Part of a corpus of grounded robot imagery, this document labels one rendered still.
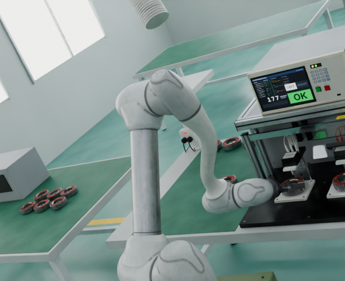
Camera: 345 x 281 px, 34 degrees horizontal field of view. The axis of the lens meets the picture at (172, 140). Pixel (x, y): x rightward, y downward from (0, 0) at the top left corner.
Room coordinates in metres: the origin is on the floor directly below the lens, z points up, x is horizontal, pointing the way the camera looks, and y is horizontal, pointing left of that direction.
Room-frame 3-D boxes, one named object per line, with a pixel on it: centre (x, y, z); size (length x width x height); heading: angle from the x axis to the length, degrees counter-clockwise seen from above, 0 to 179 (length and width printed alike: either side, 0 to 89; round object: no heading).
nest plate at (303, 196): (2.23, -0.41, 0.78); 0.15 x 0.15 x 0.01; 53
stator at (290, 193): (2.23, -0.41, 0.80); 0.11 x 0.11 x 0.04
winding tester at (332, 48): (2.41, -0.71, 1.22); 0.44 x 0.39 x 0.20; 53
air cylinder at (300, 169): (2.35, -0.49, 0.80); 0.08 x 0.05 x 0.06; 53
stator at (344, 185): (2.08, -0.60, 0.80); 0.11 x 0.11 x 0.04
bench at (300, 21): (6.00, -0.99, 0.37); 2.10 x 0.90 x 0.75; 53
